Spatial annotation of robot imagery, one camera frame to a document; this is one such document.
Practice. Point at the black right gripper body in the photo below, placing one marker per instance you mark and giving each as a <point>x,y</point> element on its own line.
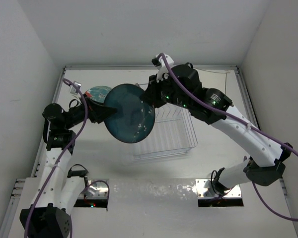
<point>162,92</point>

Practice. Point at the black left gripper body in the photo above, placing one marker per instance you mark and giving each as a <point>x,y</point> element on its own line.
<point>75,116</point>

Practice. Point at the white round plate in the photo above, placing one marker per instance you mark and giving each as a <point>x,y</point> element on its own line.
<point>98,93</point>

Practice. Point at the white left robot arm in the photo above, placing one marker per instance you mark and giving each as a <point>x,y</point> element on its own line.
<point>49,214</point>

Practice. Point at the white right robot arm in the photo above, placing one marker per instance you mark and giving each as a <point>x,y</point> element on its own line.
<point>210,105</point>

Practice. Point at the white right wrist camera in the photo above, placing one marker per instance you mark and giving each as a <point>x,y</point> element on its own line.
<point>159,63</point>

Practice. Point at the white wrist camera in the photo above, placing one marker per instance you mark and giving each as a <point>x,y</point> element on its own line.
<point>75,87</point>
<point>159,63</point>

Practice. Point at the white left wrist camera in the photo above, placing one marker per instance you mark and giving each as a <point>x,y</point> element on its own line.
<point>75,87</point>

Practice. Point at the white wire dish rack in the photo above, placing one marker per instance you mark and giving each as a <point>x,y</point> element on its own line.
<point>172,135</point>

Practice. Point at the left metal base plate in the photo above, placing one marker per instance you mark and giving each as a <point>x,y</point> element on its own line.
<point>96,189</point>

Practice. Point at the metal base plate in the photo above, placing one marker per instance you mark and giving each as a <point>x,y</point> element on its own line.
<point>96,189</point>
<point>204,190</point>

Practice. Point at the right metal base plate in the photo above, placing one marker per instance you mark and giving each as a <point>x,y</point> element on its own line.
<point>204,190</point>

